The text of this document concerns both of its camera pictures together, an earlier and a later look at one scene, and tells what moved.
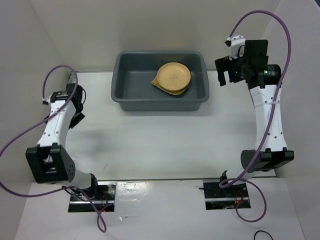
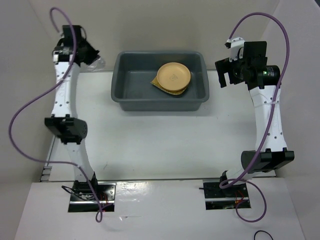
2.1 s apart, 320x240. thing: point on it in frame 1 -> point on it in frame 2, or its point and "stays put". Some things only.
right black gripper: x=224 y=64 stays put
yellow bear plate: x=173 y=76 stays put
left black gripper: x=76 y=120 -> x=94 y=55
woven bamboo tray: x=155 y=82 stays put
